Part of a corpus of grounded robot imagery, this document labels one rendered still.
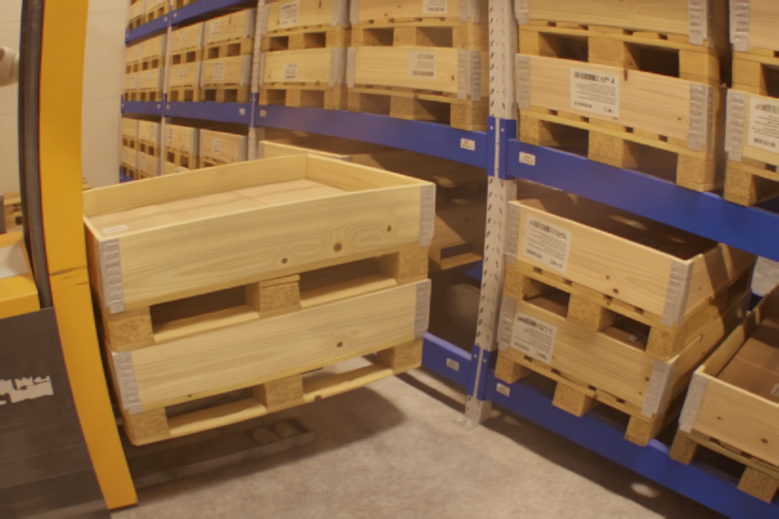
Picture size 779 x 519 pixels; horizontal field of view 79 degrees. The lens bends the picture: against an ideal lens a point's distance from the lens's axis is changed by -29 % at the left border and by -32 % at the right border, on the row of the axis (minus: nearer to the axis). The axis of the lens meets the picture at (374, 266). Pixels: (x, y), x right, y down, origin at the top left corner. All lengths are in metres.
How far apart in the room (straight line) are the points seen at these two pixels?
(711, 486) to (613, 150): 1.22
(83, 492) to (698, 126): 2.26
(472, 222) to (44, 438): 2.78
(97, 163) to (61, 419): 6.08
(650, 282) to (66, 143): 1.77
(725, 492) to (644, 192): 1.09
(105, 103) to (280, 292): 5.98
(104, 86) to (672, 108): 6.78
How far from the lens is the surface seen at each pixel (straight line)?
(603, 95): 1.99
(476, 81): 2.39
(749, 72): 1.79
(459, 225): 3.62
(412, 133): 2.64
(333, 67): 3.06
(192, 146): 4.80
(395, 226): 2.15
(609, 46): 2.00
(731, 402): 1.94
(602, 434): 2.25
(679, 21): 1.88
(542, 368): 2.30
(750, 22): 1.81
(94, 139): 7.67
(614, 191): 2.00
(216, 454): 2.31
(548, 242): 2.15
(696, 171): 1.84
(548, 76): 2.13
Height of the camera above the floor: 1.43
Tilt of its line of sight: 19 degrees down
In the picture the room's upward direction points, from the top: 2 degrees clockwise
